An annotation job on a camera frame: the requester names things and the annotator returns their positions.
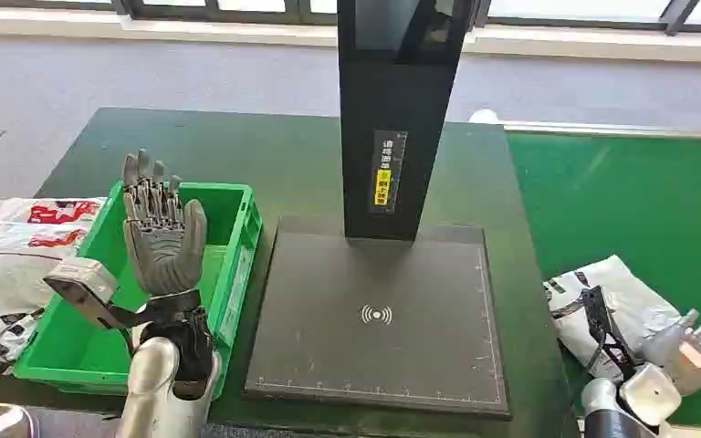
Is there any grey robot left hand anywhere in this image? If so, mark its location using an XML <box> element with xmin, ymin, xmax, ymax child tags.
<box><xmin>120</xmin><ymin>148</ymin><xmax>210</xmax><ymax>298</ymax></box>

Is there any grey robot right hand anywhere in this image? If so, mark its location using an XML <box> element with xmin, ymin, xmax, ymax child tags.
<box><xmin>639</xmin><ymin>308</ymin><xmax>701</xmax><ymax>398</ymax></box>

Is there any white parcel with black print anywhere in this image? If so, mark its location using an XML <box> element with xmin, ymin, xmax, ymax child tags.
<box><xmin>541</xmin><ymin>254</ymin><xmax>701</xmax><ymax>389</ymax></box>

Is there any green plastic crate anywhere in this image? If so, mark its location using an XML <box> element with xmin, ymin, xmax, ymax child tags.
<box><xmin>13</xmin><ymin>180</ymin><xmax>265</xmax><ymax>401</ymax></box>

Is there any white parcel with red print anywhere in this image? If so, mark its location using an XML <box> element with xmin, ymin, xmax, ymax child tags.
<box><xmin>0</xmin><ymin>196</ymin><xmax>109</xmax><ymax>375</ymax></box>

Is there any green conveyor belt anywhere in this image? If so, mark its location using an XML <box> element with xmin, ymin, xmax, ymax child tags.
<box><xmin>504</xmin><ymin>130</ymin><xmax>701</xmax><ymax>431</ymax></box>

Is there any black scanner with column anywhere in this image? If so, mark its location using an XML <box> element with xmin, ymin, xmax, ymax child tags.
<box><xmin>242</xmin><ymin>0</ymin><xmax>514</xmax><ymax>422</ymax></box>

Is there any black and yellow warning sticker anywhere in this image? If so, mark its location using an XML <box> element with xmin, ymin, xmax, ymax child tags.
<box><xmin>368</xmin><ymin>129</ymin><xmax>410</xmax><ymax>214</ymax></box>

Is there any white rounded object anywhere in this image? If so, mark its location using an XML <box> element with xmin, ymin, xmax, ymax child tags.
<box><xmin>467</xmin><ymin>108</ymin><xmax>504</xmax><ymax>127</ymax></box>

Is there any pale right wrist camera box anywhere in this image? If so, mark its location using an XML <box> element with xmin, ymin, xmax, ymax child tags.
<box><xmin>619</xmin><ymin>362</ymin><xmax>684</xmax><ymax>428</ymax></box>

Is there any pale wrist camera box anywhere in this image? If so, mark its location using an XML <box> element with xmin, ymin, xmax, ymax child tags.
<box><xmin>619</xmin><ymin>362</ymin><xmax>684</xmax><ymax>428</ymax></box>
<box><xmin>42</xmin><ymin>257</ymin><xmax>121</xmax><ymax>331</ymax></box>

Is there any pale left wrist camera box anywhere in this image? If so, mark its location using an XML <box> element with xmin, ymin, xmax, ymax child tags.
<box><xmin>42</xmin><ymin>257</ymin><xmax>121</xmax><ymax>331</ymax></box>

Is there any dark window frame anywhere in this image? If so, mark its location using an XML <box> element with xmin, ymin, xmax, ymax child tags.
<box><xmin>0</xmin><ymin>0</ymin><xmax>701</xmax><ymax>37</ymax></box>

